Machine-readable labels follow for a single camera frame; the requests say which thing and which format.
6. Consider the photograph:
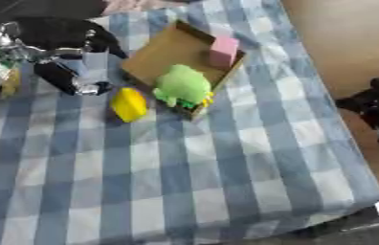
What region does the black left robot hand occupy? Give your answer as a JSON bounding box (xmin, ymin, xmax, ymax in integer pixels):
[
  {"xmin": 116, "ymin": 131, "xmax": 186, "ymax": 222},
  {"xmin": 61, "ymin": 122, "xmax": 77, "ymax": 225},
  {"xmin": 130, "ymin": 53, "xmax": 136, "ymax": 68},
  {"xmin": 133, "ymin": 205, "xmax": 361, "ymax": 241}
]
[{"xmin": 0, "ymin": 16, "xmax": 129, "ymax": 97}]

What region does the tan cardboard box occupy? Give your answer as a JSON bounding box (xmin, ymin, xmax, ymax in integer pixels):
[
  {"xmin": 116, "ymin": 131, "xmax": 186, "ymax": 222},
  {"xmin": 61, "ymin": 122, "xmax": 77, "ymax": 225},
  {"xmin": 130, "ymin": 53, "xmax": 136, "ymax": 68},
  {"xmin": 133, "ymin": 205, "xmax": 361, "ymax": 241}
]
[{"xmin": 119, "ymin": 19, "xmax": 249, "ymax": 122}]

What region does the yellow toy fruit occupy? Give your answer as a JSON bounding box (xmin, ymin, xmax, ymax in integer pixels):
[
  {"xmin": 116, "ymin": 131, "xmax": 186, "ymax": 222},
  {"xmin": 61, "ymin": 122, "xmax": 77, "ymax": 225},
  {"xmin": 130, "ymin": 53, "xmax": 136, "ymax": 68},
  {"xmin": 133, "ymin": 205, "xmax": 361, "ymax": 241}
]
[{"xmin": 109, "ymin": 86, "xmax": 149, "ymax": 123}]

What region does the green soft toy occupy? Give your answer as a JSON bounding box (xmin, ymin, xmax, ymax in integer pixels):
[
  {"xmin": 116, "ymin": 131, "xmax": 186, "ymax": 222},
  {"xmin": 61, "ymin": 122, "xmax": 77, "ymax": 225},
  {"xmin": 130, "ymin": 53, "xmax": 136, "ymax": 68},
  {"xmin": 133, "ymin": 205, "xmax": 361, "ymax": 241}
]
[{"xmin": 150, "ymin": 63, "xmax": 215, "ymax": 108}]

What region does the pink block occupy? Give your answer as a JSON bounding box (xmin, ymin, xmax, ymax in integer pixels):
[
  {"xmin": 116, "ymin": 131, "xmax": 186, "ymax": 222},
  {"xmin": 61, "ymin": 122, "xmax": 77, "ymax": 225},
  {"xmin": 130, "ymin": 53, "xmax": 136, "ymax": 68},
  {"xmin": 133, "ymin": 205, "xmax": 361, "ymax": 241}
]
[{"xmin": 206, "ymin": 34, "xmax": 242, "ymax": 69}]

